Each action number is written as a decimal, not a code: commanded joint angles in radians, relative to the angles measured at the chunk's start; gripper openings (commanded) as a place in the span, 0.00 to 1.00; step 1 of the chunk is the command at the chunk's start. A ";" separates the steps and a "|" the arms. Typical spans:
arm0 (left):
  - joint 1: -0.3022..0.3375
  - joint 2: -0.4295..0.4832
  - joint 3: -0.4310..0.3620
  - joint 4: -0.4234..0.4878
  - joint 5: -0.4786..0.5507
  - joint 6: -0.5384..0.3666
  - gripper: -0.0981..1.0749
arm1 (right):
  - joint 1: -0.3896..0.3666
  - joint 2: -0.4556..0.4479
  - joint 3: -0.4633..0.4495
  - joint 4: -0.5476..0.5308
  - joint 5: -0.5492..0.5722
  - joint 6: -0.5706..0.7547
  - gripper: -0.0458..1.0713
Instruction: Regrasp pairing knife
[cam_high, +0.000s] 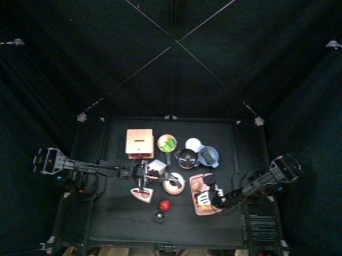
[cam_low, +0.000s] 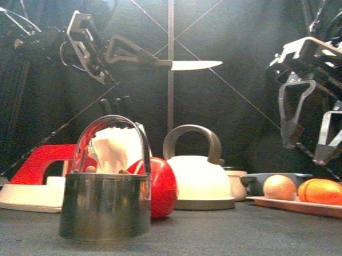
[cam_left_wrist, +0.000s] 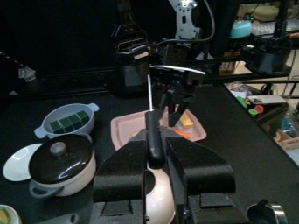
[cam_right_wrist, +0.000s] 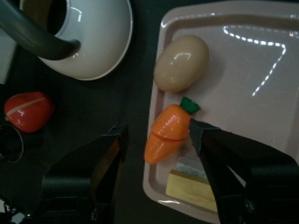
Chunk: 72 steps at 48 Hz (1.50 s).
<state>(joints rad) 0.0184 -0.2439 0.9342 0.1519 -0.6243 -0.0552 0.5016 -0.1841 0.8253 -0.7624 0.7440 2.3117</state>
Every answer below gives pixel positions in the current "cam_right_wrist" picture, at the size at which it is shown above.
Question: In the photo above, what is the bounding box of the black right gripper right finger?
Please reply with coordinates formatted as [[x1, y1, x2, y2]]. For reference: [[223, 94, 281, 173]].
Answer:
[[189, 117, 299, 224]]

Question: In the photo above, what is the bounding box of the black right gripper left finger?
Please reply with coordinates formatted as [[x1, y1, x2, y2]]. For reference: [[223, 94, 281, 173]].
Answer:
[[35, 124, 130, 224]]

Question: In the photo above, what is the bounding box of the dark round cup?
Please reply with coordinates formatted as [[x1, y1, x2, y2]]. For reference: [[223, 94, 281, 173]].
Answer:
[[0, 123, 26, 164]]

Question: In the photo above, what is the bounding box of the red toy tomato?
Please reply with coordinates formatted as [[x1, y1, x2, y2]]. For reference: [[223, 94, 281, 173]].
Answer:
[[4, 90, 57, 134]]

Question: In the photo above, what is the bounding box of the orange toy carrot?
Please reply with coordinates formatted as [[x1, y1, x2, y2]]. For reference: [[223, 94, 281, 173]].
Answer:
[[143, 96, 202, 165]]

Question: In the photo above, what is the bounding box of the pink plastic tray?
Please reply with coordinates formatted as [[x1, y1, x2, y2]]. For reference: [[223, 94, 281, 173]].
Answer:
[[142, 0, 299, 224]]

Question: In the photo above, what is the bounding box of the beige toy egg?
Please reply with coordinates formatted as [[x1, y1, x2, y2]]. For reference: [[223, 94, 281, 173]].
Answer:
[[154, 34, 211, 94]]

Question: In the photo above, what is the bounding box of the white toy kettle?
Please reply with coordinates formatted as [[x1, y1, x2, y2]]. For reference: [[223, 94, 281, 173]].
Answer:
[[0, 0, 135, 81]]

